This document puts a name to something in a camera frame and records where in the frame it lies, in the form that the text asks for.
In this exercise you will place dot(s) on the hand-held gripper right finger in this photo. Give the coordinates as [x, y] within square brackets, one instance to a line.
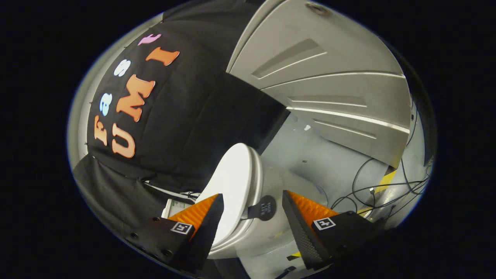
[302, 236]

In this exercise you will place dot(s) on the white toilet lid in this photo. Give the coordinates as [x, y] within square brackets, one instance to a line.
[234, 178]

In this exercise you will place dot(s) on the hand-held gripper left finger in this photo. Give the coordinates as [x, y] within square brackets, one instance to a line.
[203, 232]

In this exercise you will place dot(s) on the white ribbed cabinet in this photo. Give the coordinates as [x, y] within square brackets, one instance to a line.
[333, 89]

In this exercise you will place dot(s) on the white ceramic toilet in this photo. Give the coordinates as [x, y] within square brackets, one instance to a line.
[271, 236]

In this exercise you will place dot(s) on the black backdrop cloth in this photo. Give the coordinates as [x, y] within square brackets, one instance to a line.
[186, 116]

